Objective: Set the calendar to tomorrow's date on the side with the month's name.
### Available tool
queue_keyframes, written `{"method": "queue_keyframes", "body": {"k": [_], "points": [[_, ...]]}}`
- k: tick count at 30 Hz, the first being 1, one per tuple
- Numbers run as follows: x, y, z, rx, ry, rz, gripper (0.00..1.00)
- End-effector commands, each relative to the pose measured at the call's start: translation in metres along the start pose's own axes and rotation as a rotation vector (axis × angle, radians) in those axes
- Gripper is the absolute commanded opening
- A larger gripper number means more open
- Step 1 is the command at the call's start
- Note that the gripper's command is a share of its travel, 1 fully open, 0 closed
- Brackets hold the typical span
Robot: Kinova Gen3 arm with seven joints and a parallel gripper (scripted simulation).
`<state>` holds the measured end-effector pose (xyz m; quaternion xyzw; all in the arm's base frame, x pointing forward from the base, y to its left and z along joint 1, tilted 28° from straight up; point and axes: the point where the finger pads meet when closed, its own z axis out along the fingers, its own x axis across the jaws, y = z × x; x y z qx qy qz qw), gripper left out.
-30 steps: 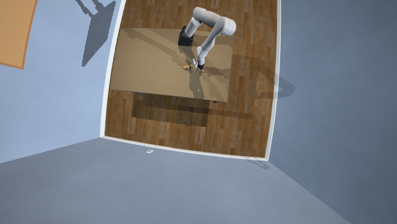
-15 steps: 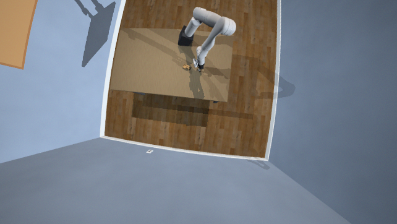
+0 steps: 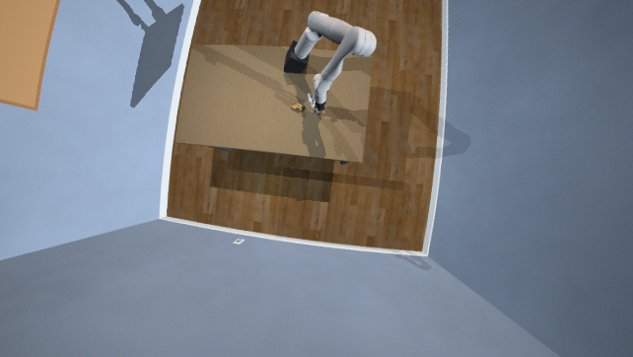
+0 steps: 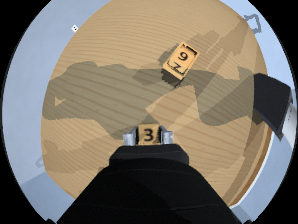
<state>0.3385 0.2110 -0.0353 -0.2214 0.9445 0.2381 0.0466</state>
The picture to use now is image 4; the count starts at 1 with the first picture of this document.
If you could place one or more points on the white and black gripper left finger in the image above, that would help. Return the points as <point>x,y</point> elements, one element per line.
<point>131,138</point>

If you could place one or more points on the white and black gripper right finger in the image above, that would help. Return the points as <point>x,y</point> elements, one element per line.
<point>165,137</point>

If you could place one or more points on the small tan wooden cube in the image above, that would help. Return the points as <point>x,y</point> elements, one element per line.
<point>180,60</point>
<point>148,133</point>

